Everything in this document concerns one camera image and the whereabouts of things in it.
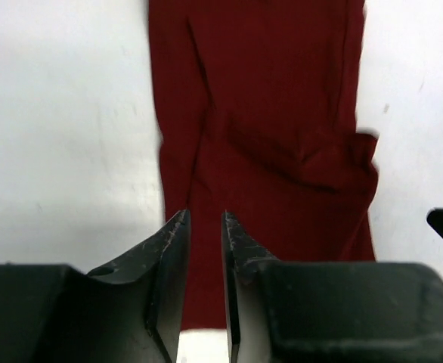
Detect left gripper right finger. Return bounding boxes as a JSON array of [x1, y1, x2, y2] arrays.
[[221, 213, 443, 362]]

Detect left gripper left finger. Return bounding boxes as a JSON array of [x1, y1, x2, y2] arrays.
[[0, 210, 191, 362]]

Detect dark red t shirt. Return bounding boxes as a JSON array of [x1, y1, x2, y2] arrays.
[[148, 1, 378, 330]]

